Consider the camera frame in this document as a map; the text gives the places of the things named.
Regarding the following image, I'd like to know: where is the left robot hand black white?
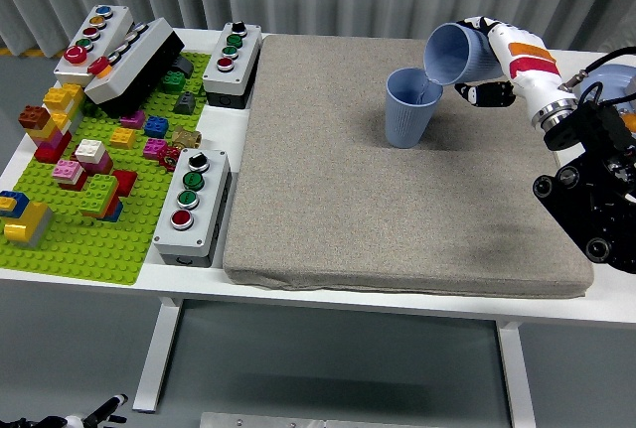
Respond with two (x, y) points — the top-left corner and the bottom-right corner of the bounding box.
(0, 392), (129, 428)

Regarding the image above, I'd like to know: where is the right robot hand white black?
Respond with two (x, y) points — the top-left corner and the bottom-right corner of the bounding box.
(454, 15), (566, 119)

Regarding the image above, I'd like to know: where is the blue ribbed plastic cup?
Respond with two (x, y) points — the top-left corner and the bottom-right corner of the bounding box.
(422, 22), (506, 86)
(386, 67), (444, 150)

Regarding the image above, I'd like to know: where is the white table leg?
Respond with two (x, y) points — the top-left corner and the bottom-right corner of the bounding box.
(131, 297), (183, 413)
(495, 321), (538, 428)

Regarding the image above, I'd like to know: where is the blue plate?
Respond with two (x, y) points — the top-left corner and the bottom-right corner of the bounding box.
(578, 64), (636, 116)

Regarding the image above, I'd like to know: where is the green studded baseplate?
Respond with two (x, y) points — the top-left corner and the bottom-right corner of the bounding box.
(0, 52), (213, 287)

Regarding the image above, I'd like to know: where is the grey-brown fabric mat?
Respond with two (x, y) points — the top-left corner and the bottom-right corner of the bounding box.
(222, 34), (594, 299)

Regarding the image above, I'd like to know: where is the yellow and grey brick stack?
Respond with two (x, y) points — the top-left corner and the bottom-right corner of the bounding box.
(3, 201), (55, 249)

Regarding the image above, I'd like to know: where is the green-topped brick stack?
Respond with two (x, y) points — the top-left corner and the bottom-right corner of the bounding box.
(79, 174), (124, 223)

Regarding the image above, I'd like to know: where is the blue and yellow brick stack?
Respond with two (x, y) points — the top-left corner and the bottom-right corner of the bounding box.
(0, 190), (30, 218)

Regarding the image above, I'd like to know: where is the red toy brick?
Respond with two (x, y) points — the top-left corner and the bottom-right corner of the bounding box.
(112, 169), (138, 197)

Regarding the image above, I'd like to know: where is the grey four-button control box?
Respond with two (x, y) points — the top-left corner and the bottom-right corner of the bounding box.
(152, 148), (233, 268)
(202, 22), (263, 111)

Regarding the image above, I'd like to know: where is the pink-topped red brick stack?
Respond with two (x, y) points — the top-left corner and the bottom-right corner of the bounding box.
(52, 159), (89, 193)

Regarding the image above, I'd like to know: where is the white-topped pink brick stack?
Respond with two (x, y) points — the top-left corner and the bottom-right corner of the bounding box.
(74, 139), (114, 176)

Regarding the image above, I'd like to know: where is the magenta toy brick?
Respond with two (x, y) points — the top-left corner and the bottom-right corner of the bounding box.
(119, 109), (147, 130)
(142, 138), (168, 160)

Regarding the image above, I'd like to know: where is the yellow toy brick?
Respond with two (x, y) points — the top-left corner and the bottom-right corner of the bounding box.
(109, 127), (137, 150)

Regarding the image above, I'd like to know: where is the blue toy brick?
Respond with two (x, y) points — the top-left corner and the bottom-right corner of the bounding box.
(143, 115), (170, 140)

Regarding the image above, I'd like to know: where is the brown-topped brick stack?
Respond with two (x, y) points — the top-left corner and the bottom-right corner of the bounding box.
(18, 105), (75, 164)

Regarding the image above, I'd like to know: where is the dark grey sloped brick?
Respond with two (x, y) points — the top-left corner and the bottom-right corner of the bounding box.
(172, 91), (198, 115)

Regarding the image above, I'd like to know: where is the yellow and white brick stack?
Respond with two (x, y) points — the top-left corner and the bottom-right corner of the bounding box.
(43, 82), (85, 137)

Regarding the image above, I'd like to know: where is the green toy brick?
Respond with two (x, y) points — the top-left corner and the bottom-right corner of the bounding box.
(161, 71), (187, 94)

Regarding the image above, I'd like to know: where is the black curved toy piece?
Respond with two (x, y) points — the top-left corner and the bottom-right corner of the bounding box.
(171, 56), (195, 79)

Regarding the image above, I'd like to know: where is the grey control box black base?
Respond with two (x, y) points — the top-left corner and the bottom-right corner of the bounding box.
(83, 18), (186, 118)

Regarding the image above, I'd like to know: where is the grey five-button control box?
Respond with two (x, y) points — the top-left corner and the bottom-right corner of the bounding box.
(53, 4), (135, 89)

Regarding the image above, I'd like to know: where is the brass valve red handle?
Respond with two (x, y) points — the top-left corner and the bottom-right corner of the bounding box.
(159, 125), (203, 170)

